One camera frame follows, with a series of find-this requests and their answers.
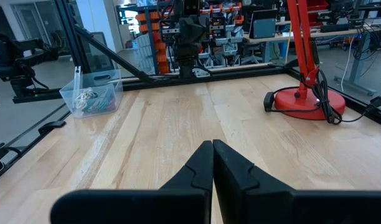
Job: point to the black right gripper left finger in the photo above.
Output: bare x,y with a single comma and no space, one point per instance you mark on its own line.
178,205

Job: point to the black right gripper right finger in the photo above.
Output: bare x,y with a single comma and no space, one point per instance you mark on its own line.
256,205

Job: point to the black neighbouring robot arm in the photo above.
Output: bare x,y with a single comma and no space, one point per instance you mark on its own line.
10,62

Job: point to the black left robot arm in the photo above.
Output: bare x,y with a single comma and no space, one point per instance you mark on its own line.
187,40

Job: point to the red desk lamp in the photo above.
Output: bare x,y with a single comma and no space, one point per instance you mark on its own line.
302,102

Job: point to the clear plastic bin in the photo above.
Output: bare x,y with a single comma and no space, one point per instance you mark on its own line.
100,81

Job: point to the orange parts bin shelf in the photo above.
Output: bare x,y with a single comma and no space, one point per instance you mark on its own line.
161,46

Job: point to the grey workshop desk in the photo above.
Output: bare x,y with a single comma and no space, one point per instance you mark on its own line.
356,62

